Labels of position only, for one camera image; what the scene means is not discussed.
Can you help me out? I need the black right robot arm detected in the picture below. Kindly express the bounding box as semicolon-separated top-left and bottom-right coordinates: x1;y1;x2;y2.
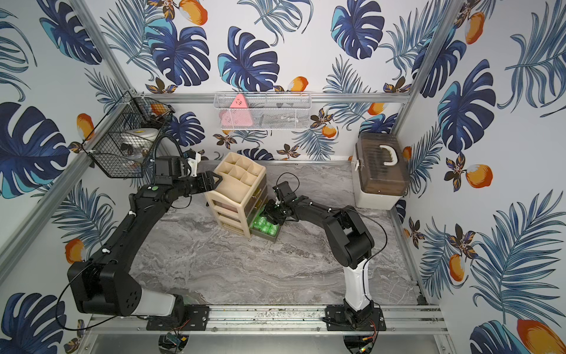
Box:
264;181;374;330

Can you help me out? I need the white bowl in basket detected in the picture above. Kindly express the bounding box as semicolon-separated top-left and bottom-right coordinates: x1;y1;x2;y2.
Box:
120;128;159;148

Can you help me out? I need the white wire shelf basket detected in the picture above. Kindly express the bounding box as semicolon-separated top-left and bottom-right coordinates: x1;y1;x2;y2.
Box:
214;91;312;131

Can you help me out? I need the pink triangle sponge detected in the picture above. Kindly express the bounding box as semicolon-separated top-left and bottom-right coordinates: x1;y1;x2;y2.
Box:
220;94;254;128

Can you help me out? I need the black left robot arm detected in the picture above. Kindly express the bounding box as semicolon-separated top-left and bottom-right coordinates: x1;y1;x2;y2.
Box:
67;171;223;322

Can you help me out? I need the clear top drawer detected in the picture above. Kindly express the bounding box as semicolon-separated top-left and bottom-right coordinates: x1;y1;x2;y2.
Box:
250;173;267;202

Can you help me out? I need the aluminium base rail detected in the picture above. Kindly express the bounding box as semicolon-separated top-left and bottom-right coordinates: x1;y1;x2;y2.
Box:
85;303;447;336

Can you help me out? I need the brown lidded storage box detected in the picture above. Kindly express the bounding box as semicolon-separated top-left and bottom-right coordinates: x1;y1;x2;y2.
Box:
351;132;409;210

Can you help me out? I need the clear bottom drawer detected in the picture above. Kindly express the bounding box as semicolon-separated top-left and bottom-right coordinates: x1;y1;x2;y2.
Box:
250;206;281;243

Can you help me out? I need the black wire basket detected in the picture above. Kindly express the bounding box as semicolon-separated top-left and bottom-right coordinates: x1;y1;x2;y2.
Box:
80;92;175;178

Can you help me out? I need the beige drawer organizer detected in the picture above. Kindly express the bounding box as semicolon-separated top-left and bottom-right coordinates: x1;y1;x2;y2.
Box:
205;153;268;240

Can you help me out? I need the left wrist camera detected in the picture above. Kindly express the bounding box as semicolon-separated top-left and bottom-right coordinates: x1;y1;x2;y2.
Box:
184;149;202;177

